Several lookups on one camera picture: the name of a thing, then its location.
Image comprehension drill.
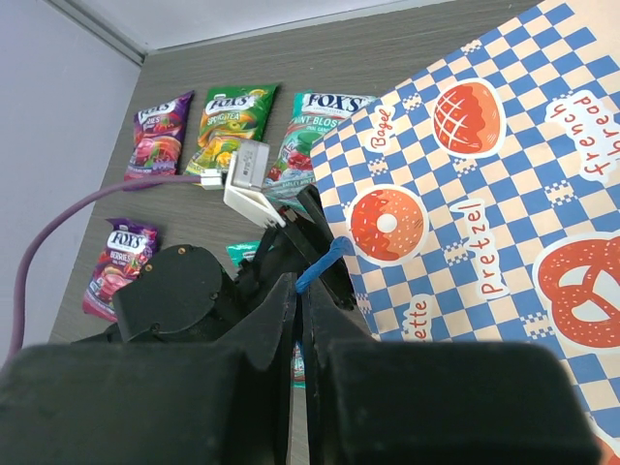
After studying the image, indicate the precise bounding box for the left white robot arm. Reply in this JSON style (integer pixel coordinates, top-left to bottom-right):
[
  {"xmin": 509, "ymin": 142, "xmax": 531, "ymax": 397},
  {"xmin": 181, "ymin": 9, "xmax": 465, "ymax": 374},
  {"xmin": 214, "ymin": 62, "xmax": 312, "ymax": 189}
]
[{"xmin": 87, "ymin": 185, "xmax": 333, "ymax": 344}]

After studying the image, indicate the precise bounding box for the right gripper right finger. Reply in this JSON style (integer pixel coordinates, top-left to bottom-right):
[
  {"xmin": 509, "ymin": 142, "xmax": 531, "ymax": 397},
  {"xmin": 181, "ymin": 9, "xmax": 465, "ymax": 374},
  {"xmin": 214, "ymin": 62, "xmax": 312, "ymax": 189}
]
[{"xmin": 299, "ymin": 283, "xmax": 603, "ymax": 464}]

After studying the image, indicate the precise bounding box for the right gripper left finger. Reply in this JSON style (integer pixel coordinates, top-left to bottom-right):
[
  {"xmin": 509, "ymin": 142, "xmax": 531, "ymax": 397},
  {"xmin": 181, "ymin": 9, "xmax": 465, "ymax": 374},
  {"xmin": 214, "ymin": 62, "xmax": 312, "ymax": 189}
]
[{"xmin": 1, "ymin": 274, "xmax": 297, "ymax": 464}]

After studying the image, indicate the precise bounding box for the checkered paper bag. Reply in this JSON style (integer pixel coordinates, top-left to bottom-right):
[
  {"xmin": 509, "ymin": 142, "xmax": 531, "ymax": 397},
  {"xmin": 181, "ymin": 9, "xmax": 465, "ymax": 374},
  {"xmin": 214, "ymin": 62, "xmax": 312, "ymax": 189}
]
[{"xmin": 311, "ymin": 1, "xmax": 619, "ymax": 464}]

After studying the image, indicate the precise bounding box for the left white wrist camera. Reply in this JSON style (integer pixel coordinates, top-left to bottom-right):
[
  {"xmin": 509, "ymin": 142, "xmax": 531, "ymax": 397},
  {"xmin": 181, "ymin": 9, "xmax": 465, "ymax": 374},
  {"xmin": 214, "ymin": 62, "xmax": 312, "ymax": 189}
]
[{"xmin": 200, "ymin": 139, "xmax": 286, "ymax": 228}]

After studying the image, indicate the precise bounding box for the left aluminium corner post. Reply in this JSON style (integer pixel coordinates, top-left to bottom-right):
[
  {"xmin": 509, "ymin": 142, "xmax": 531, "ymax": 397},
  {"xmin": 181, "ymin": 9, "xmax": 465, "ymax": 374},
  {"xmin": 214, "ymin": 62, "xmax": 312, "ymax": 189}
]
[{"xmin": 46, "ymin": 0, "xmax": 148, "ymax": 67}]

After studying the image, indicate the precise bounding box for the green yellow candy packet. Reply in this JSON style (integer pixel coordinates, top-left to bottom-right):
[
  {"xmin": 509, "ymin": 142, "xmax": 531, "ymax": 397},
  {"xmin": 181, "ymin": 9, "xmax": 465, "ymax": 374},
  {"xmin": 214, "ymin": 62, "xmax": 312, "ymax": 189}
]
[{"xmin": 184, "ymin": 83, "xmax": 279, "ymax": 175}]

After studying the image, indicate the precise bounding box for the purple candy snack packet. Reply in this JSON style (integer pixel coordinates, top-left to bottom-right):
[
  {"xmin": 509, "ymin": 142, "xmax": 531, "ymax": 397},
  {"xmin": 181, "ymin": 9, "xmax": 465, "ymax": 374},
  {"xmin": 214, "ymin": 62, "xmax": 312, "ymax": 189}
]
[{"xmin": 124, "ymin": 90, "xmax": 195, "ymax": 181}]

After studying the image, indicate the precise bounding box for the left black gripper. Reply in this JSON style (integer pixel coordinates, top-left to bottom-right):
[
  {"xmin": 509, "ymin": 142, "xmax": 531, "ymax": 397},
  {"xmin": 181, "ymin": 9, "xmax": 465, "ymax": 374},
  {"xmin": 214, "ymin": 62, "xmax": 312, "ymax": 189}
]
[{"xmin": 256, "ymin": 185, "xmax": 334, "ymax": 285}]

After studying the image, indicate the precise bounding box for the teal mint candy packet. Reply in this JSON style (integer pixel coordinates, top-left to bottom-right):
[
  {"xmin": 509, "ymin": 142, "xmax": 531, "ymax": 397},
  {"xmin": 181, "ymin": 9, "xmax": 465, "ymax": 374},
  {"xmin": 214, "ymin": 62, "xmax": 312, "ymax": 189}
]
[{"xmin": 263, "ymin": 90, "xmax": 375, "ymax": 206}]

